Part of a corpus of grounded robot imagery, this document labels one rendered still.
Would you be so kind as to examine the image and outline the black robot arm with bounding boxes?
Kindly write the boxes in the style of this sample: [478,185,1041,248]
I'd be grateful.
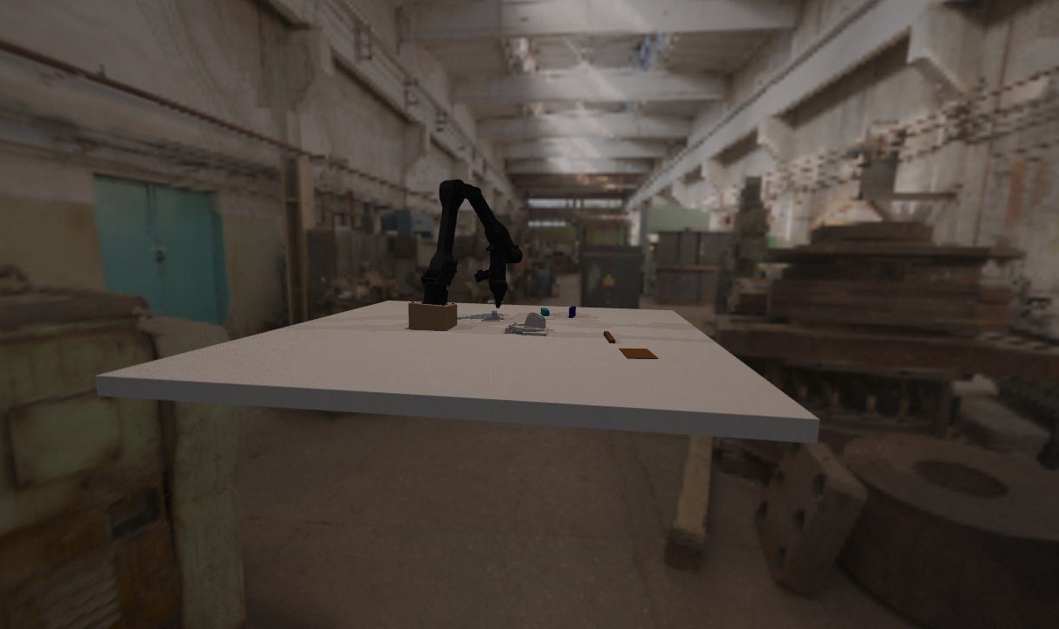
[421,179,523,305]

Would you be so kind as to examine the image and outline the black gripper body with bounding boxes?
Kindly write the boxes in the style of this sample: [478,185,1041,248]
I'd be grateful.
[488,264,508,289]

